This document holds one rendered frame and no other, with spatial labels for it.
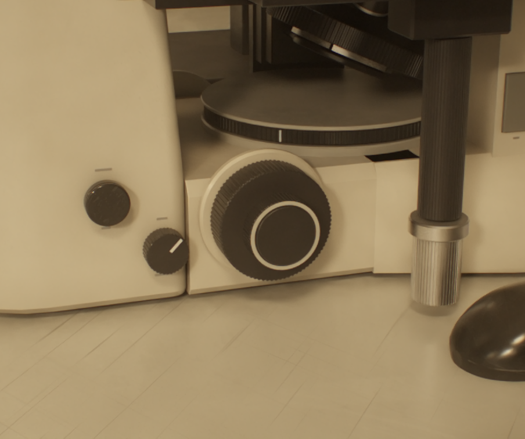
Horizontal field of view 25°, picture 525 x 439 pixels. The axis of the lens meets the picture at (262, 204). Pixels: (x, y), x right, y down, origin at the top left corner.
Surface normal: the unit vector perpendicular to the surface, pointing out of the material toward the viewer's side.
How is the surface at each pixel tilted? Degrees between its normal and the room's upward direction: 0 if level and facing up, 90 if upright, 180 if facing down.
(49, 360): 0
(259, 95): 0
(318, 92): 0
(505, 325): 37
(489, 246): 90
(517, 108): 90
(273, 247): 90
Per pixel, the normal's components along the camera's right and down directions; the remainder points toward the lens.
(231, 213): 0.31, 0.31
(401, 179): 0.14, -0.13
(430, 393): 0.00, -0.95
